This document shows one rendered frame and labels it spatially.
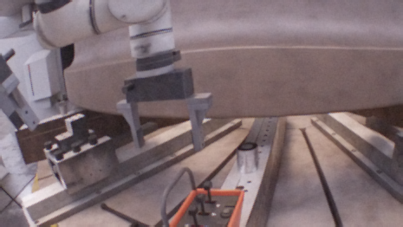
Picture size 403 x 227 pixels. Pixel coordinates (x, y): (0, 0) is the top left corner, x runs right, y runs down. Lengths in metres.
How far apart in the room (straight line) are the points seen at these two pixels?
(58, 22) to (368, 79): 1.08
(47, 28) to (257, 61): 0.79
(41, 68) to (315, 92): 4.18
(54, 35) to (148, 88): 0.24
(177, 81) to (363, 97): 0.83
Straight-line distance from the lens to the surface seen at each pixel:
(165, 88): 0.53
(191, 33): 1.23
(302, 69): 1.04
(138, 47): 0.53
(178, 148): 2.16
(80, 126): 1.69
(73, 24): 0.43
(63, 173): 1.57
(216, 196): 0.73
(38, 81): 4.68
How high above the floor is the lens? 1.20
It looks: 17 degrees down
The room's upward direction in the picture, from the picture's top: 8 degrees counter-clockwise
